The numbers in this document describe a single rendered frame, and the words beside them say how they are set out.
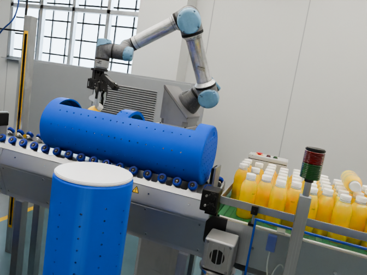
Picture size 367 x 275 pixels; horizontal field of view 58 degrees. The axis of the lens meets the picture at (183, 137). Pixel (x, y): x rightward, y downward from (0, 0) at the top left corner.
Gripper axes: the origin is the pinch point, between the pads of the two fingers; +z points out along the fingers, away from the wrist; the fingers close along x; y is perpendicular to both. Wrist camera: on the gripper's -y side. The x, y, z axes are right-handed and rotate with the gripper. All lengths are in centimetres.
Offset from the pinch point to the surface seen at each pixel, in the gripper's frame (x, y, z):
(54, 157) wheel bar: 16.2, 12.8, 29.3
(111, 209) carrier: 60, -48, 28
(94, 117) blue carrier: 16.3, -8.4, 4.0
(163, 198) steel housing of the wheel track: 18, -51, 34
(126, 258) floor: -68, 3, 122
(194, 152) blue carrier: 19, -62, 10
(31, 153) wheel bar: 16.6, 27.5, 29.8
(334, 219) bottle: 22, -121, 23
